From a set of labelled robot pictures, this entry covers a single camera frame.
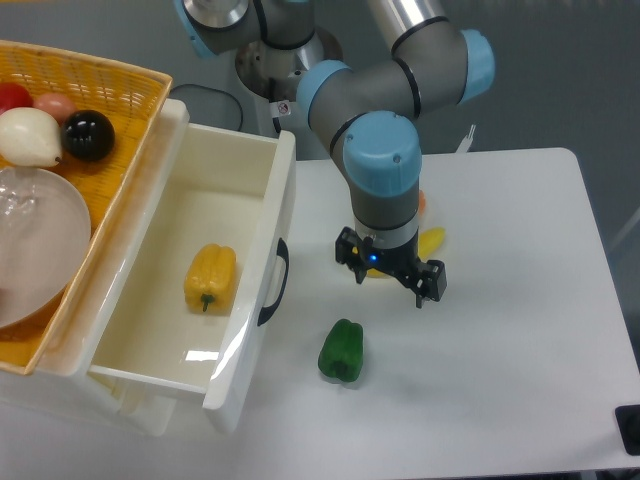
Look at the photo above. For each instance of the clear crumpled plastic wrap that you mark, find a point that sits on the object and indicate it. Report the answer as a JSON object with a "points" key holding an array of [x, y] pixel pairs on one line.
{"points": [[18, 192]]}

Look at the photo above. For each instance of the yellow banana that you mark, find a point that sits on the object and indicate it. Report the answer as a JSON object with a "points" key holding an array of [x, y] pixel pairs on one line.
{"points": [[429, 241]]}

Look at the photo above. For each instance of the black device at table edge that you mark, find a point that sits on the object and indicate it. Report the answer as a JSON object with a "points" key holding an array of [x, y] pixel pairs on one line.
{"points": [[628, 420]]}

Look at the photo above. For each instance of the white drawer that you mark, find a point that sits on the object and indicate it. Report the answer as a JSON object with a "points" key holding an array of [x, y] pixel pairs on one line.
{"points": [[190, 320]]}

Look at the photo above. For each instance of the orange woven basket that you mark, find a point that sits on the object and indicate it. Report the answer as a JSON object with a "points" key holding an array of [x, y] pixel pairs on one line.
{"points": [[131, 97]]}

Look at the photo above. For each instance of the white pear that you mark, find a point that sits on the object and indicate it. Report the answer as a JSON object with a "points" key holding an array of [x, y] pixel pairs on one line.
{"points": [[30, 138]]}

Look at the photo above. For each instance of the green bell pepper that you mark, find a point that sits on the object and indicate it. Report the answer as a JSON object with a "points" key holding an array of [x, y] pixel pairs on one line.
{"points": [[342, 354]]}

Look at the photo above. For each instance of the yellow bell pepper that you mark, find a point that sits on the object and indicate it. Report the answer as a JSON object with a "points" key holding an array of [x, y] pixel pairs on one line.
{"points": [[210, 282]]}

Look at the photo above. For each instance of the red apple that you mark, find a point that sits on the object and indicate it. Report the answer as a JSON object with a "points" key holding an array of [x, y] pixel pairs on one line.
{"points": [[13, 96]]}

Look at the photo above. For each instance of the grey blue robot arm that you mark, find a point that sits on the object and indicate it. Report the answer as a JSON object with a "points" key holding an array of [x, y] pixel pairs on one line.
{"points": [[364, 120]]}

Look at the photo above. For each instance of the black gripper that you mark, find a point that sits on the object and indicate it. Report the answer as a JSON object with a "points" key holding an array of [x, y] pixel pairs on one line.
{"points": [[426, 279]]}

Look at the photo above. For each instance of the pink peach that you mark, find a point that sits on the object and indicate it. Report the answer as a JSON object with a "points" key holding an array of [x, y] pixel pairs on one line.
{"points": [[58, 105]]}

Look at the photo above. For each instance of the black ball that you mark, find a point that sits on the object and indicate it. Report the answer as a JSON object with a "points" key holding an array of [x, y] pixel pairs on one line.
{"points": [[88, 135]]}

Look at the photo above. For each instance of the white drawer cabinet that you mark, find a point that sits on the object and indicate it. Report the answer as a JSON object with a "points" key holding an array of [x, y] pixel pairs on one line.
{"points": [[61, 382]]}

